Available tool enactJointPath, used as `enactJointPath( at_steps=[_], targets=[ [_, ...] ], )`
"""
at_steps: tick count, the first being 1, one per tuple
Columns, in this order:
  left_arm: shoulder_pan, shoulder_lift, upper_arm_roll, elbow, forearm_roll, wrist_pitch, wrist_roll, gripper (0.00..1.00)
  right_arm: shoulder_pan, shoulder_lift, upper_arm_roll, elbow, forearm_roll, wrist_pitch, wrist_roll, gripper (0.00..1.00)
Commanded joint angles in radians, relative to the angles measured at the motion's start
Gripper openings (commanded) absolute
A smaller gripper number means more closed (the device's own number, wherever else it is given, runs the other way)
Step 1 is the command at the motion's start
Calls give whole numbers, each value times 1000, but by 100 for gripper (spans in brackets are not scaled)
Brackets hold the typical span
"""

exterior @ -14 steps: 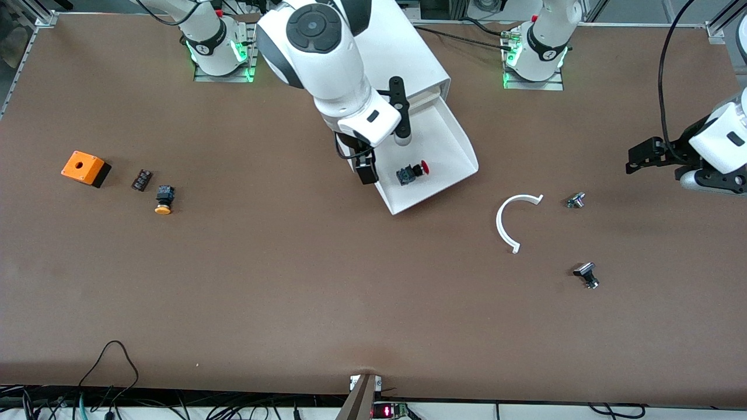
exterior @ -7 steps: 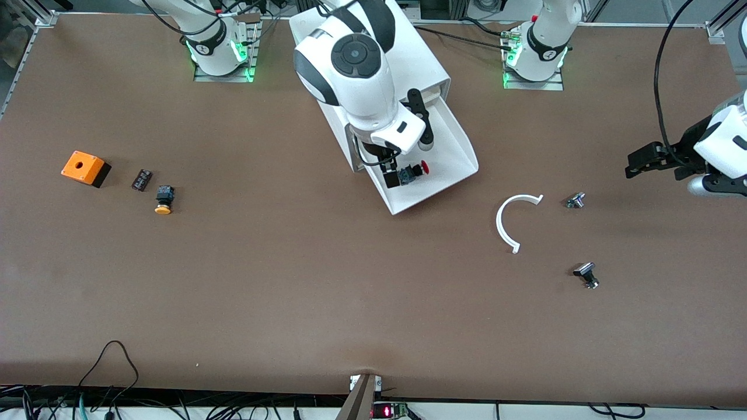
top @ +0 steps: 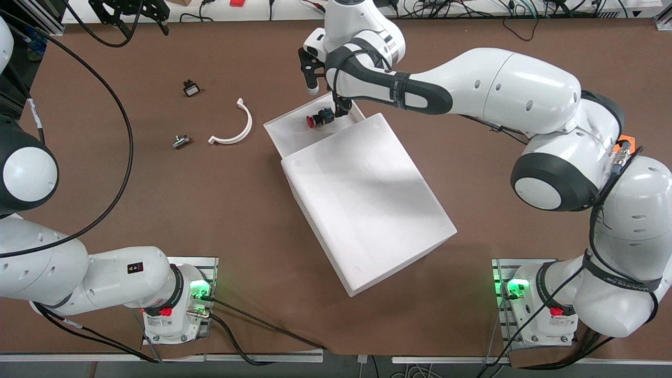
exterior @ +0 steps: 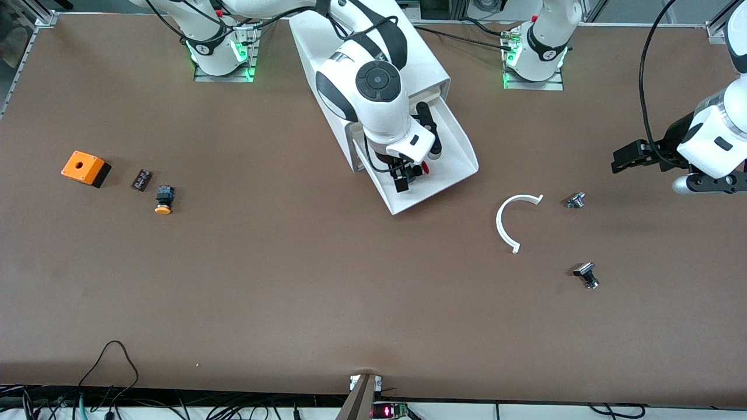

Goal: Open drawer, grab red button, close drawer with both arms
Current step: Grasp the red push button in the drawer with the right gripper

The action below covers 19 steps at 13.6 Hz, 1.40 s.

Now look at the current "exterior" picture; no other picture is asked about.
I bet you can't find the yellow push button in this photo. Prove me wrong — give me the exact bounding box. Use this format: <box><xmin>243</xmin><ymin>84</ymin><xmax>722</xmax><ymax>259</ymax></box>
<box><xmin>154</xmin><ymin>185</ymin><xmax>176</xmax><ymax>215</ymax></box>

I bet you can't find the orange black button box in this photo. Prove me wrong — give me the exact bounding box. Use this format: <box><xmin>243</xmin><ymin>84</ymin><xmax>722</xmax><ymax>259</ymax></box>
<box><xmin>61</xmin><ymin>150</ymin><xmax>111</xmax><ymax>188</ymax></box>

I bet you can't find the white curved plastic arc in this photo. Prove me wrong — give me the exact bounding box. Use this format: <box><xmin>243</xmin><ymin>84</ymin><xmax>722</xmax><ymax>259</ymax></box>
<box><xmin>496</xmin><ymin>194</ymin><xmax>544</xmax><ymax>254</ymax></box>

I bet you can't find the device with red light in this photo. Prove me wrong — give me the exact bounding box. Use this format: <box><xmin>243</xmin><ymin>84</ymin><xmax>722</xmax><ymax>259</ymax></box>
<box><xmin>372</xmin><ymin>401</ymin><xmax>409</xmax><ymax>419</ymax></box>

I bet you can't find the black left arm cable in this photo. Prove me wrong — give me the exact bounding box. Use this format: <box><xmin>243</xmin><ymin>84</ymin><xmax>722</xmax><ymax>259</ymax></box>
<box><xmin>639</xmin><ymin>0</ymin><xmax>683</xmax><ymax>170</ymax></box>

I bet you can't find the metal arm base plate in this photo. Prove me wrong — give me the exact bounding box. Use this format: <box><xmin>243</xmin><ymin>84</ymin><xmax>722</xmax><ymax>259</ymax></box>
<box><xmin>194</xmin><ymin>15</ymin><xmax>261</xmax><ymax>83</ymax></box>
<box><xmin>503</xmin><ymin>26</ymin><xmax>565</xmax><ymax>91</ymax></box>

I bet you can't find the black silver key switch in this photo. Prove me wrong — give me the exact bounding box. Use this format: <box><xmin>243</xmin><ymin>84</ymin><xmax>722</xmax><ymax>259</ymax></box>
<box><xmin>573</xmin><ymin>262</ymin><xmax>600</xmax><ymax>290</ymax></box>

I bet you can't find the black cable behind cabinet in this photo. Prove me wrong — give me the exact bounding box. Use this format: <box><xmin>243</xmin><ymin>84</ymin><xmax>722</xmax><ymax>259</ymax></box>
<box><xmin>411</xmin><ymin>24</ymin><xmax>517</xmax><ymax>52</ymax></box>

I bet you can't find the brown camera mount bracket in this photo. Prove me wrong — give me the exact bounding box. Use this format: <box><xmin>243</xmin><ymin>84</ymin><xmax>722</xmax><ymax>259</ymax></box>
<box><xmin>336</xmin><ymin>373</ymin><xmax>383</xmax><ymax>420</ymax></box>

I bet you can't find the looped black cable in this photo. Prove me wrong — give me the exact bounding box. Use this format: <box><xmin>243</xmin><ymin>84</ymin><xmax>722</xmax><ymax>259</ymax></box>
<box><xmin>76</xmin><ymin>340</ymin><xmax>141</xmax><ymax>409</ymax></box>

